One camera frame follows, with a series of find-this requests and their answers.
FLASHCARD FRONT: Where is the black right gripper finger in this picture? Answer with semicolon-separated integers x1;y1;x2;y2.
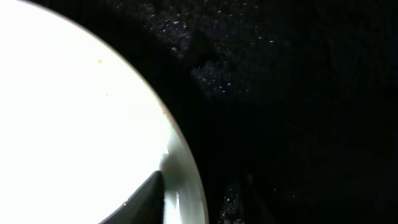
100;170;165;224

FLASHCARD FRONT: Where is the green plate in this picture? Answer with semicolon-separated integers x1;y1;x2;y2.
1;1;209;223

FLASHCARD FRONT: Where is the round black tray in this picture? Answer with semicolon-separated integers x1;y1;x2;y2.
42;0;397;223

